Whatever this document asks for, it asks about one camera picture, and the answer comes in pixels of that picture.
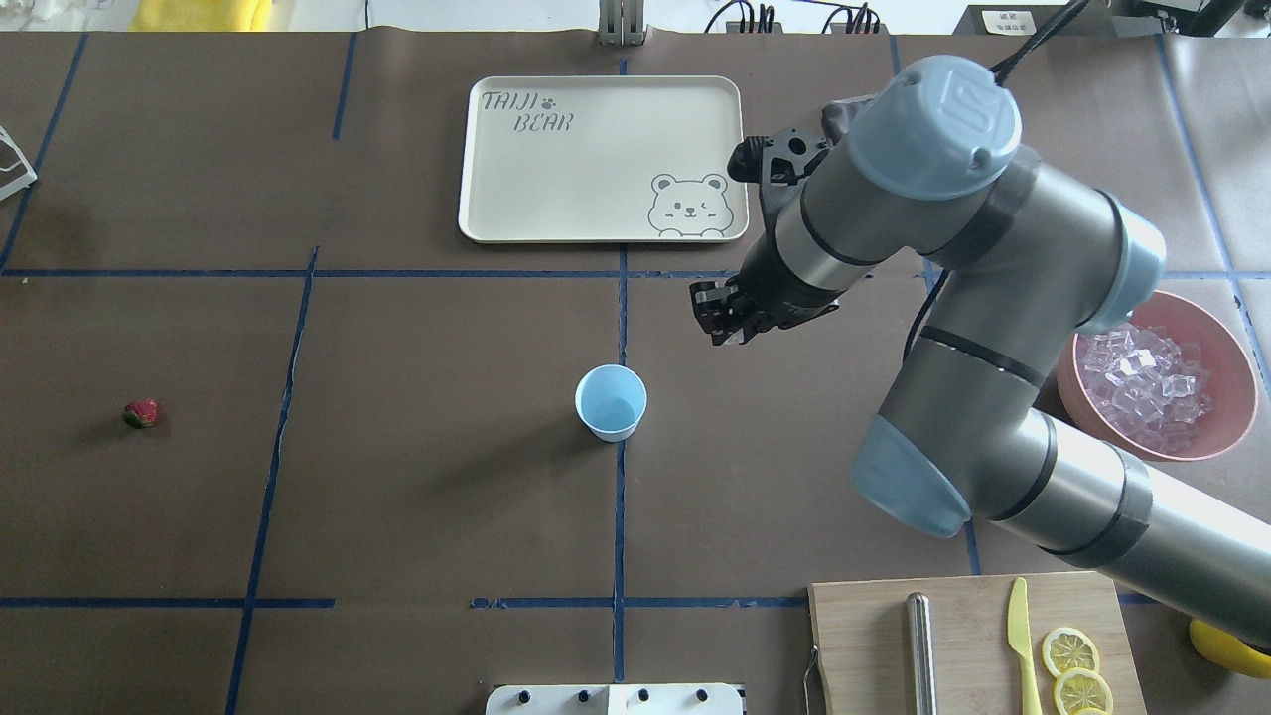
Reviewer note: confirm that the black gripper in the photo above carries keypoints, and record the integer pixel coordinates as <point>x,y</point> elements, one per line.
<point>773,285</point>

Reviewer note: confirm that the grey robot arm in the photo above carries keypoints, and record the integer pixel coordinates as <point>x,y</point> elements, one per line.
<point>935,163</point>

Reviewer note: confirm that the light blue plastic cup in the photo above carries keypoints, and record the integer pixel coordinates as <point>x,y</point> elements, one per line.
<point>610,401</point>

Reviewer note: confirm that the pink bowl of ice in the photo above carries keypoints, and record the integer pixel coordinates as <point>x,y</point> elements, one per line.
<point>1169,384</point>

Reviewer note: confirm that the cream bear tray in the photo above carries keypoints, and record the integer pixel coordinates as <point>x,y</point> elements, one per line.
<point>602,159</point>

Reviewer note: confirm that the black power strip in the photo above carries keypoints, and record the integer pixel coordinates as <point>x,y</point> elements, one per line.
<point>837,24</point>

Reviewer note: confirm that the yellow plastic knife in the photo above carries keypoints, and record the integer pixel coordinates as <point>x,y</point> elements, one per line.
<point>1019,639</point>

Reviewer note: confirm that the wooden cutting board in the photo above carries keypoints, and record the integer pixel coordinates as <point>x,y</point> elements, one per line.
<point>860,629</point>

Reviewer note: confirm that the lemon slices row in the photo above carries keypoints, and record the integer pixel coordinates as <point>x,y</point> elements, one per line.
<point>1073,660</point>

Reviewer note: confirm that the red strawberry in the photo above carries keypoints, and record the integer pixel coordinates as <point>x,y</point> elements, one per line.
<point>142,413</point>

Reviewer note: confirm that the whole lemon near bowl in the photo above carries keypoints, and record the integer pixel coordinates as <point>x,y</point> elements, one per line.
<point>1228,652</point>

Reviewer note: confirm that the yellow folded cloth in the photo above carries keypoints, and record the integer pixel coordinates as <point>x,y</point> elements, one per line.
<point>201,16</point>

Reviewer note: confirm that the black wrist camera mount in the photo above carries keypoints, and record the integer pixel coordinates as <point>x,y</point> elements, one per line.
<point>778,160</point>

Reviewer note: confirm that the aluminium frame post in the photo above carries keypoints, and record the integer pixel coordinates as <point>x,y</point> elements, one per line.
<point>622,23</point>

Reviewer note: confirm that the steel handled knife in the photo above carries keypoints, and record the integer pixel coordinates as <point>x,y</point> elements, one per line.
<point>922,663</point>

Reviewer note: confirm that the white wire cup rack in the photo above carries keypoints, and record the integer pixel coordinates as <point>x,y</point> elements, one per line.
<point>17,173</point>

